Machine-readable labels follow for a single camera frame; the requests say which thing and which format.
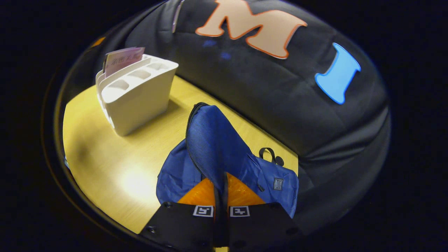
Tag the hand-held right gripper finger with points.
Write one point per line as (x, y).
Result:
(226, 224)
(217, 224)

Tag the blue schoolbag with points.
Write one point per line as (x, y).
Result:
(217, 143)

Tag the white bookshelf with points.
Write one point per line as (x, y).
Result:
(140, 101)

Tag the pink book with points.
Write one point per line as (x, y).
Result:
(122, 59)

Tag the small black round disc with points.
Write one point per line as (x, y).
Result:
(279, 160)

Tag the black backdrop cloth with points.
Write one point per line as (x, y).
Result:
(266, 91)

